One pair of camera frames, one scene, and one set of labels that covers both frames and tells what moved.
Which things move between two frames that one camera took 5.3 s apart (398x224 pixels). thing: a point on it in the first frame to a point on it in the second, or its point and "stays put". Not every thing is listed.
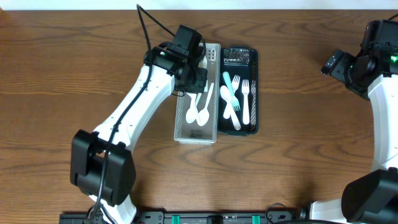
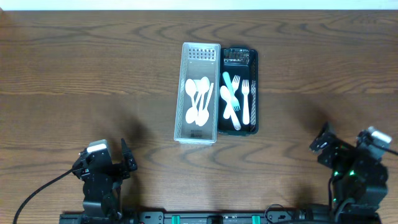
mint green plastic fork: x=235 y=102 stays put
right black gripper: x=337 y=65 to x=339 y=152
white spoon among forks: x=225 y=94 stays put
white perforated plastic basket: x=193 y=133 stays put
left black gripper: x=197 y=80 to x=112 y=169
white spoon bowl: x=203 y=62 to x=204 y=86
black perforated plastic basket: x=243 y=61 stays put
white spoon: x=204 y=115 stays put
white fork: x=245 y=115 stays put
